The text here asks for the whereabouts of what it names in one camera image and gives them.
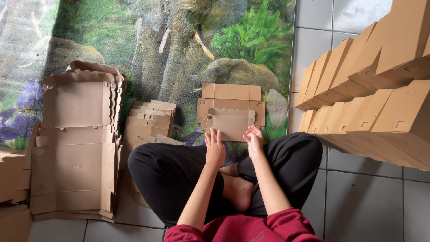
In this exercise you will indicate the person's right hand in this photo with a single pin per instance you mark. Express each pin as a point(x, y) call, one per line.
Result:
point(256, 146)

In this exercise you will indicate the person's left hand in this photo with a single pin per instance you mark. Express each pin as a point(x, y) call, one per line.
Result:
point(215, 153)

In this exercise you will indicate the person's right fingers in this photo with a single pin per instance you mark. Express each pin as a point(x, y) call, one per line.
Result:
point(252, 133)

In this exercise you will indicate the person's left fingers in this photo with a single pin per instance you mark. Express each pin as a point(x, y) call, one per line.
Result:
point(213, 136)

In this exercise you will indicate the scalloped cardboard box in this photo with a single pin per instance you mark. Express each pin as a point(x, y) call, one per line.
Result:
point(231, 111)

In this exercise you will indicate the person's black trousers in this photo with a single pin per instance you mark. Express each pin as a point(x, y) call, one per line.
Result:
point(168, 174)

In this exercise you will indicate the person's bare foot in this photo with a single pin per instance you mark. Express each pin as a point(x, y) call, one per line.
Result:
point(239, 191)

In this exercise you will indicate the stack of small cardboard blanks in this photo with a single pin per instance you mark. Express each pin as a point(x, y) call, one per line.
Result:
point(149, 122)

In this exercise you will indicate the person's red sweater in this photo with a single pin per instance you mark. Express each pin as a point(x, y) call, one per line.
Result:
point(248, 228)

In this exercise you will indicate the elephant print floor mat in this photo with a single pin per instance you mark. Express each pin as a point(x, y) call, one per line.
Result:
point(161, 50)

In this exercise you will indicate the row of assembled cardboard boxes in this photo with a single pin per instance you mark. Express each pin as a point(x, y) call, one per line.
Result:
point(369, 60)
point(376, 131)

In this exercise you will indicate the stack of large cardboard blanks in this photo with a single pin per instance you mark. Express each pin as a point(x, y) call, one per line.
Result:
point(75, 141)

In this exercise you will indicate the pile of brown cardboard pieces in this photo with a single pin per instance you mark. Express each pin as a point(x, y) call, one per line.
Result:
point(13, 188)

